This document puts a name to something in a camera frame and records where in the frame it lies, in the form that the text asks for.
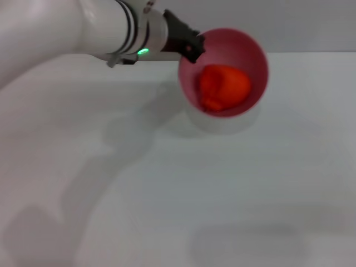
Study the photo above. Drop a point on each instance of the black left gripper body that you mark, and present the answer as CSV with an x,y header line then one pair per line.
x,y
178,36

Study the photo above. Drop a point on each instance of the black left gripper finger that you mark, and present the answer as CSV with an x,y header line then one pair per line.
x,y
196,47

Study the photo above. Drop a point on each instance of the orange toy fruit with stem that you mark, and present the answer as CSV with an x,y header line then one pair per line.
x,y
225,86

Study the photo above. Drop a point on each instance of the pink plastic bowl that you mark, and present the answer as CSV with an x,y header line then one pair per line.
x,y
244,47

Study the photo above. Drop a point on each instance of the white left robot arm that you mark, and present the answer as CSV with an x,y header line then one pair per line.
x,y
83,27

